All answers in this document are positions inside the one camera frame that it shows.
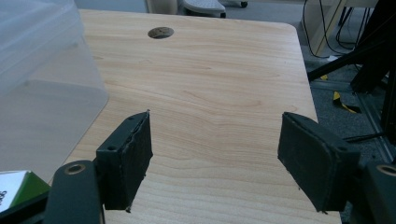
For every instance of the black metal stand leg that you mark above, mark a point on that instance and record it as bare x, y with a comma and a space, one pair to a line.
373, 53

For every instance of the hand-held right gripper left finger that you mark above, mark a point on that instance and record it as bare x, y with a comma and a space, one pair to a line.
124, 161

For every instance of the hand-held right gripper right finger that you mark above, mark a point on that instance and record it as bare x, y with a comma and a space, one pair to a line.
314, 161

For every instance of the light wooden desk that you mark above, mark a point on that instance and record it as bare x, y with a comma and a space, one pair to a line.
314, 28

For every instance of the grey office chair base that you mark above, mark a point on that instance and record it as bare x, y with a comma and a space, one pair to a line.
204, 6

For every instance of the clear plastic storage box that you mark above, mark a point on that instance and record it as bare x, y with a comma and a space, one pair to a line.
40, 93

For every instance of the aluminium floor rail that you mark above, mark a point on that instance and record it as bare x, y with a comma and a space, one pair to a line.
372, 115

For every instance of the yellow and black tape strip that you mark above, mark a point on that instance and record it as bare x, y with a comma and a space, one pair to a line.
337, 98

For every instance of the white plug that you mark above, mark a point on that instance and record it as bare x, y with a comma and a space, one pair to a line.
332, 58

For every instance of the green and white box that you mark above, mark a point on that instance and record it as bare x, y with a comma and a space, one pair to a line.
29, 186

